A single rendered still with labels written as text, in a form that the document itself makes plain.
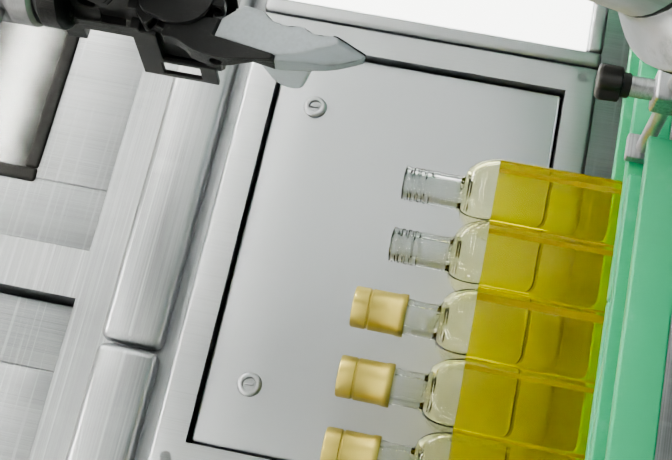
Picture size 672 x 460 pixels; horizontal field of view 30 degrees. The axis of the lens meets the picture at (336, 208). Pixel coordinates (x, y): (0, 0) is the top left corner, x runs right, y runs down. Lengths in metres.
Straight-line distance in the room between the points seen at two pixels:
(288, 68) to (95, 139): 0.54
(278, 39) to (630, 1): 0.34
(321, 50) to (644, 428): 0.34
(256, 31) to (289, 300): 0.43
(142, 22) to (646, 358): 0.41
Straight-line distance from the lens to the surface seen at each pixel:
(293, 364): 1.15
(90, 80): 1.32
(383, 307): 1.01
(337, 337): 1.15
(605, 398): 0.96
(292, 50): 0.77
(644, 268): 0.92
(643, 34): 0.50
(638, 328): 0.90
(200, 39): 0.78
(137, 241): 1.20
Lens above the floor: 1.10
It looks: 5 degrees up
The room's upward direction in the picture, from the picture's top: 79 degrees counter-clockwise
